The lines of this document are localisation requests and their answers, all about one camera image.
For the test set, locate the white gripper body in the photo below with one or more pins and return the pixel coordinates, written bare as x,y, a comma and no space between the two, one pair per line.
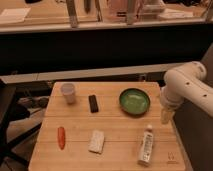
166,115

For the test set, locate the white sponge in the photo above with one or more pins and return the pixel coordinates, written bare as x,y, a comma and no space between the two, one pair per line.
97,142

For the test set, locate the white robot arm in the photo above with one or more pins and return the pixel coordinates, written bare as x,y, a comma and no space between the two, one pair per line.
185,82

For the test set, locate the green bowl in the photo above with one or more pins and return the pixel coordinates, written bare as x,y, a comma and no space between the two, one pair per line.
134,101

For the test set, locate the white tube bottle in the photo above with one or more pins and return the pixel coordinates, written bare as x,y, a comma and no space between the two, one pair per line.
145,151

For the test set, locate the black rectangular block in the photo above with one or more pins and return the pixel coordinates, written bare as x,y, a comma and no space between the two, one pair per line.
93,104

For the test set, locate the wooden table board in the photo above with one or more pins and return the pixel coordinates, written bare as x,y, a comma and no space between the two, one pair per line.
123,133

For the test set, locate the orange carrot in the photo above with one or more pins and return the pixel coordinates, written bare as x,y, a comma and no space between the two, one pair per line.
61,138

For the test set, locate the black chair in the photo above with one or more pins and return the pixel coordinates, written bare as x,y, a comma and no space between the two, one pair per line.
7,100

